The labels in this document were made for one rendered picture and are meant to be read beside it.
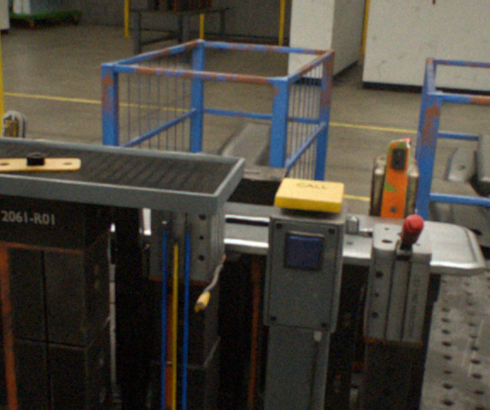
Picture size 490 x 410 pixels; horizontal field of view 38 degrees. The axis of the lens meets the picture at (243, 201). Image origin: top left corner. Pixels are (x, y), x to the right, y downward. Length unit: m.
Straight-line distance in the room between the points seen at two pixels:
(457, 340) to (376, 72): 7.54
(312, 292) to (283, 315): 0.04
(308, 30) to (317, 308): 8.27
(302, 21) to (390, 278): 8.12
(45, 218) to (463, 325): 0.99
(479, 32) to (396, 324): 8.03
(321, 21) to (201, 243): 8.06
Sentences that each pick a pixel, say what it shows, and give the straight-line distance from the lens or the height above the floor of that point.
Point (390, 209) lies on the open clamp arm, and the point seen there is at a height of 1.00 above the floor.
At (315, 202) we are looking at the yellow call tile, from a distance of 0.66.
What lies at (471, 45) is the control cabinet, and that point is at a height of 0.60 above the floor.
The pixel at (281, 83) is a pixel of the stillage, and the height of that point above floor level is 0.93.
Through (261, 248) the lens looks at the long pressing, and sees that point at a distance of 0.97.
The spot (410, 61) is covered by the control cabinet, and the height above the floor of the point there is 0.37.
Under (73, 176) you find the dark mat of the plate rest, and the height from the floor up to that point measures 1.16.
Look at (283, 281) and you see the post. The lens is 0.68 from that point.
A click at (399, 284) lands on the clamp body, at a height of 1.02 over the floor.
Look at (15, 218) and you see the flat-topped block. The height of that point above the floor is 1.11.
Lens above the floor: 1.36
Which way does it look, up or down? 18 degrees down
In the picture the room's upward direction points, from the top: 3 degrees clockwise
